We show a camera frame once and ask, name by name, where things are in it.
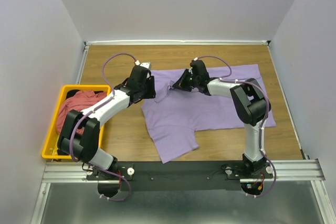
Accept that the purple cable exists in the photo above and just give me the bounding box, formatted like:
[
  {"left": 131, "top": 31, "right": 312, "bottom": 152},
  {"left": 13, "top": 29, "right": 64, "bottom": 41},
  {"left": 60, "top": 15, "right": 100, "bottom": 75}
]
[
  {"left": 69, "top": 54, "right": 140, "bottom": 202},
  {"left": 193, "top": 56, "right": 278, "bottom": 199}
]

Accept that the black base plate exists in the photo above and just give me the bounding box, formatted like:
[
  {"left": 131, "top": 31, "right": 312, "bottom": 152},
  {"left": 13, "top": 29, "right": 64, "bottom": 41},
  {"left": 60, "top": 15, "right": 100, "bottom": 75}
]
[{"left": 86, "top": 161, "right": 274, "bottom": 198}]

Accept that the aluminium frame rail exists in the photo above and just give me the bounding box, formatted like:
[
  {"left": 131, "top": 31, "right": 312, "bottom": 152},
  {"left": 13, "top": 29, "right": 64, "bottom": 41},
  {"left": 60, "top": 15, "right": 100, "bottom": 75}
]
[{"left": 31, "top": 160, "right": 334, "bottom": 223}]

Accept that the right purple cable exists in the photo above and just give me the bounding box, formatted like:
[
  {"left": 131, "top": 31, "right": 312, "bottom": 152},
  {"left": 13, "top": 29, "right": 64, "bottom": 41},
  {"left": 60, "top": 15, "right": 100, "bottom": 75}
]
[{"left": 193, "top": 56, "right": 278, "bottom": 199}]

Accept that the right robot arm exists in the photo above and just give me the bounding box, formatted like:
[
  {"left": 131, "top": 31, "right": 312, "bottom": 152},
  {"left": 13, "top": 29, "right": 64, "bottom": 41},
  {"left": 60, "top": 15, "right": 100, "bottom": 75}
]
[{"left": 173, "top": 58, "right": 271, "bottom": 176}]

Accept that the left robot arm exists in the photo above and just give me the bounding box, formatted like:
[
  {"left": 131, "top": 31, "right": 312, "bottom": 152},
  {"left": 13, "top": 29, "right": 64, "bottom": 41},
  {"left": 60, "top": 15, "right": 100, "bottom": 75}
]
[{"left": 57, "top": 62, "right": 156, "bottom": 173}]

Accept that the black t shirt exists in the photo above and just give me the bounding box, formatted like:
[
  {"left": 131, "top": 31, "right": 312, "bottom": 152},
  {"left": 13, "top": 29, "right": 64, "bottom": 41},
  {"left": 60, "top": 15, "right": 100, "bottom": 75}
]
[{"left": 56, "top": 89, "right": 106, "bottom": 156}]

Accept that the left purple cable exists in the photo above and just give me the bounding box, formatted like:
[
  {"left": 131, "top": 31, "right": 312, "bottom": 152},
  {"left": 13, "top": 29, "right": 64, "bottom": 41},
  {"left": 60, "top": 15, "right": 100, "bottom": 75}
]
[{"left": 69, "top": 54, "right": 140, "bottom": 202}]

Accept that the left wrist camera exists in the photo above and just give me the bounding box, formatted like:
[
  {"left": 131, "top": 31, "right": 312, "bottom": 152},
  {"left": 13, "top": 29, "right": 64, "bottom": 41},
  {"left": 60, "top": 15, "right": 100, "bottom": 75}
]
[{"left": 134, "top": 60, "right": 152, "bottom": 70}]

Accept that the yellow plastic bin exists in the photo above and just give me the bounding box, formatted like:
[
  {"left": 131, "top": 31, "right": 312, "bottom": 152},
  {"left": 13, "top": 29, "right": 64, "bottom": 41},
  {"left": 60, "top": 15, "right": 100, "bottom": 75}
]
[{"left": 41, "top": 84, "right": 111, "bottom": 160}]

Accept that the purple t shirt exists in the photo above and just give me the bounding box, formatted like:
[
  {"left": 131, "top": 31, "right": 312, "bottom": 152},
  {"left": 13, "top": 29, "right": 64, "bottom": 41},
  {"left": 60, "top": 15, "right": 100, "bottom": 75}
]
[{"left": 141, "top": 63, "right": 277, "bottom": 164}]

